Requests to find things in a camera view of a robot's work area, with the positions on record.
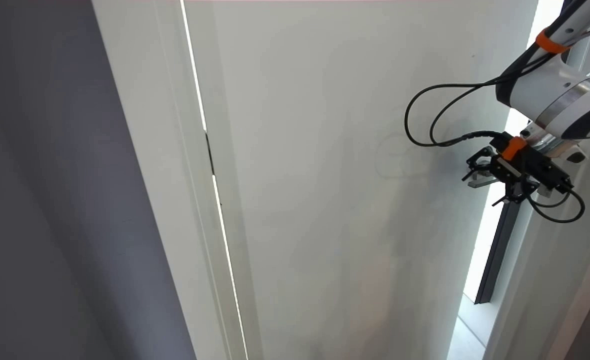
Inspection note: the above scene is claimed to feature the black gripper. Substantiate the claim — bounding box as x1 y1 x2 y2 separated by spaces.
461 137 541 210

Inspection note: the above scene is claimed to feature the dark door hinge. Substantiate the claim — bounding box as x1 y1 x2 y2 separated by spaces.
201 131 216 178

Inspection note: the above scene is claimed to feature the white cabinet door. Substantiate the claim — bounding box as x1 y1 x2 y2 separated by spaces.
91 0 590 360

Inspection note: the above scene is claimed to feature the black vertical strip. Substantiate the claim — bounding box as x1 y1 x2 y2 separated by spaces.
473 199 529 307

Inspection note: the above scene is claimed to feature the orange strap near gripper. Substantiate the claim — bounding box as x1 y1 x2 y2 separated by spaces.
500 137 529 164

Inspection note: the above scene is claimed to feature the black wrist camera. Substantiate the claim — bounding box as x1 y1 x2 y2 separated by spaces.
517 148 573 197

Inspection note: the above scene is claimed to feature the black camera cable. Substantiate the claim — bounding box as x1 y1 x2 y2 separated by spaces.
401 18 590 226

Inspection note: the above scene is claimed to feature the orange strap on arm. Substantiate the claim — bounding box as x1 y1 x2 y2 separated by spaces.
534 30 570 56

